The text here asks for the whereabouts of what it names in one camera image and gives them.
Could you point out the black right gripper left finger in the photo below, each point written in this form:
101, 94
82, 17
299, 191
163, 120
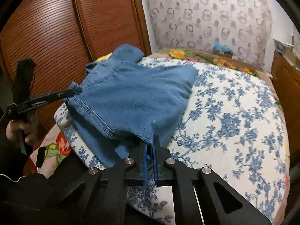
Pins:
100, 196

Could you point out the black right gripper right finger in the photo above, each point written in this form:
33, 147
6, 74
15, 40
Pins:
201, 196

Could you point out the blue denim jeans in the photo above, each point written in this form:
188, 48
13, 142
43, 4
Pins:
121, 103

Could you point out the person left hand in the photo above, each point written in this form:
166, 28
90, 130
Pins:
30, 129

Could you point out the colourful floral bed blanket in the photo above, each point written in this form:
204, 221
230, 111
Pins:
211, 58

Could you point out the blue floral white quilt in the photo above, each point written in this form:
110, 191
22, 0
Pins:
229, 133

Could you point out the brown louvered wardrobe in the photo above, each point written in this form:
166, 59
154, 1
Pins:
62, 36

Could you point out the yellow plush toy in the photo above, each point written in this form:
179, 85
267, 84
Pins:
104, 57

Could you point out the cardboard box with blue bag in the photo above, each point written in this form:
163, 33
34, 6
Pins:
223, 51

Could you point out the wooden sideboard cabinet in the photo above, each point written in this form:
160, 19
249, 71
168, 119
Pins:
286, 84

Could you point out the stack of newspapers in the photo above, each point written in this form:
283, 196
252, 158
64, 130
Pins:
288, 50

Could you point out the circle patterned sheer curtain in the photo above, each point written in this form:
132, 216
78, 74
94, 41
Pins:
242, 25

